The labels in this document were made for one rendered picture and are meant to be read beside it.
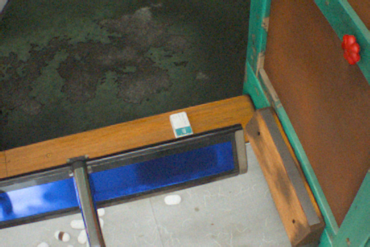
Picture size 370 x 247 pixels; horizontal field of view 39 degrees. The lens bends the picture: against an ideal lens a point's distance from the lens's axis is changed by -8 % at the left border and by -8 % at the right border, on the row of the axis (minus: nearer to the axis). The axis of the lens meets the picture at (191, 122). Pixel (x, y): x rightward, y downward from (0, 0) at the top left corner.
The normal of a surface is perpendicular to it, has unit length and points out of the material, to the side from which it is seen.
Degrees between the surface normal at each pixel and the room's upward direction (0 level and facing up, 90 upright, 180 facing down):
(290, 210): 66
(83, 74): 0
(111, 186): 58
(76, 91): 0
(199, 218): 0
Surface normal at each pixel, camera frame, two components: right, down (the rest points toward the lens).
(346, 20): -0.96, 0.22
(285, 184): -0.88, -0.06
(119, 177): 0.24, 0.32
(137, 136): 0.00, -0.61
